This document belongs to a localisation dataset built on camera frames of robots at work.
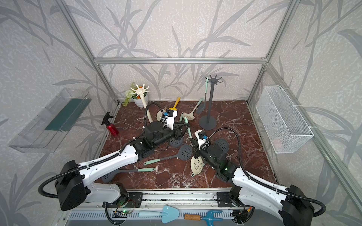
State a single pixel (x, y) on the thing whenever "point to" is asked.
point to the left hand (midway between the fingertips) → (188, 125)
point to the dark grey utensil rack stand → (207, 123)
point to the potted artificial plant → (137, 100)
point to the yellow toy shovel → (174, 108)
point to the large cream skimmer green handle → (193, 174)
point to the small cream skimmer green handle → (190, 116)
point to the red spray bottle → (111, 126)
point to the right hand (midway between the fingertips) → (190, 138)
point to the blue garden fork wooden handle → (209, 219)
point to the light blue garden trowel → (168, 213)
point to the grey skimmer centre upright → (176, 143)
